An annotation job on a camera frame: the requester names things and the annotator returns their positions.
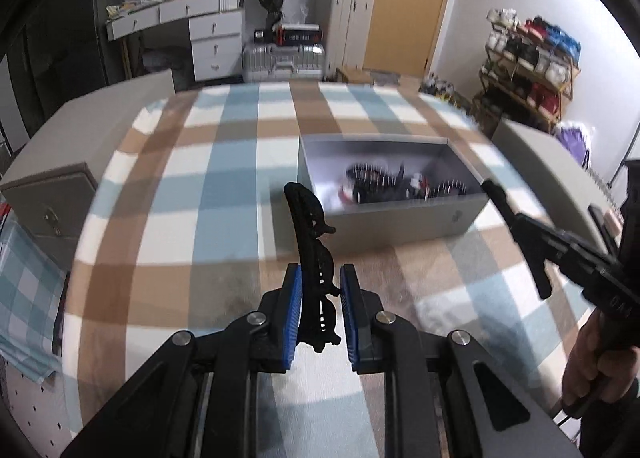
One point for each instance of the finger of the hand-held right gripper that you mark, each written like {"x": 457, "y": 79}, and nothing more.
{"x": 550, "y": 243}

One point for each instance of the cardboard box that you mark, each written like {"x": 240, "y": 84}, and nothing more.
{"x": 352, "y": 75}

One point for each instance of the wooden shoe rack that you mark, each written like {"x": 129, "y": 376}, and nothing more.
{"x": 565, "y": 92}

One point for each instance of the black hair clip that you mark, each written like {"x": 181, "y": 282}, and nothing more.
{"x": 310, "y": 248}

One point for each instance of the white dressing desk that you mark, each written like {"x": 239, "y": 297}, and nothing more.
{"x": 215, "y": 32}

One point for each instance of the white pegboard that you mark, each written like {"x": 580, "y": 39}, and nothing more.
{"x": 35, "y": 413}

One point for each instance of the purple bag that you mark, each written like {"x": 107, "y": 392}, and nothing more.
{"x": 572, "y": 142}

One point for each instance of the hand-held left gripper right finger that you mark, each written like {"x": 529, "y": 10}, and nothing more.
{"x": 350, "y": 318}

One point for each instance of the grey cabinet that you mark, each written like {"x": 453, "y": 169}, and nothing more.
{"x": 75, "y": 137}
{"x": 545, "y": 162}

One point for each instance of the black red box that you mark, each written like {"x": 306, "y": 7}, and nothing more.
{"x": 300, "y": 35}

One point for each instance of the white storage box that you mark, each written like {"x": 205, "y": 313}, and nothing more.
{"x": 400, "y": 223}

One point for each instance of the dark clothes heap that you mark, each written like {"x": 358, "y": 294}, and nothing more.
{"x": 165, "y": 65}

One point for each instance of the black wrapped bouquet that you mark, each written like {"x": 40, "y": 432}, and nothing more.
{"x": 270, "y": 0}

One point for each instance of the blue checked cloth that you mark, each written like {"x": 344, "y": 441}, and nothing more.
{"x": 25, "y": 298}

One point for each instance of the wooden door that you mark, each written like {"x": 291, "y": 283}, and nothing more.
{"x": 405, "y": 12}

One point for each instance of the silver suitcase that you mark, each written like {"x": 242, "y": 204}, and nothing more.
{"x": 280, "y": 62}

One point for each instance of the white suitcase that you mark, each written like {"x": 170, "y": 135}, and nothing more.
{"x": 345, "y": 27}

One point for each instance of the rows of assorted sneakers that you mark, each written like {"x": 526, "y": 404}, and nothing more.
{"x": 530, "y": 52}

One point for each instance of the white red badge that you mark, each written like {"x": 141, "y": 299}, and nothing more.
{"x": 419, "y": 182}

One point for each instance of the person's right hand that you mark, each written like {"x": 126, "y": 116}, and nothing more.
{"x": 585, "y": 358}

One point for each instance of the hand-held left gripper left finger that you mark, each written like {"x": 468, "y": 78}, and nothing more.
{"x": 291, "y": 308}

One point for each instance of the small black box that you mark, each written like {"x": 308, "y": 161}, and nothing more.
{"x": 260, "y": 35}

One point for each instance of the group of floor shoes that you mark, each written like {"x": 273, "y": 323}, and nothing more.
{"x": 437, "y": 87}

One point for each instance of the clear plastic bag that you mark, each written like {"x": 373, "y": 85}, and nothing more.
{"x": 303, "y": 16}

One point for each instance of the checked tablecloth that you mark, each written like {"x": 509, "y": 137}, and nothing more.
{"x": 200, "y": 188}

